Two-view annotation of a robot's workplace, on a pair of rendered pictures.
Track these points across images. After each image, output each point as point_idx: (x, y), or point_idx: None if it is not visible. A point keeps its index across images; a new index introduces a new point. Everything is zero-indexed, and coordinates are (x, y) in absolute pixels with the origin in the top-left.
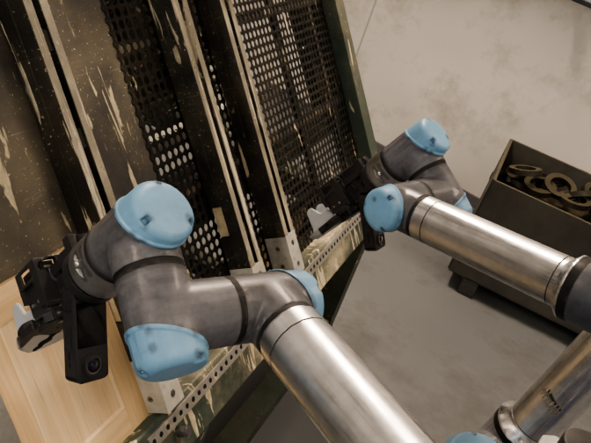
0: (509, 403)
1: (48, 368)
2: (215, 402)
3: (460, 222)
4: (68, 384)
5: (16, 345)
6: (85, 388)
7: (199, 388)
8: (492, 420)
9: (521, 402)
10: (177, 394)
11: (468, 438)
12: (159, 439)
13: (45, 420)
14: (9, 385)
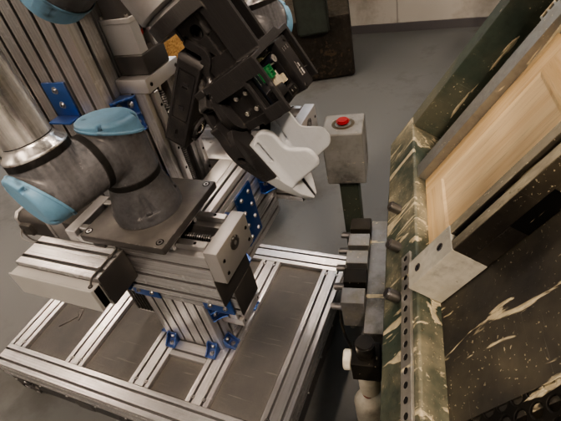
0: (44, 144)
1: (500, 139)
2: (389, 372)
3: None
4: (484, 165)
5: (524, 98)
6: (476, 186)
7: (408, 332)
8: (69, 148)
9: (39, 117)
10: (414, 275)
11: (107, 121)
12: (403, 266)
13: (471, 154)
14: (500, 107)
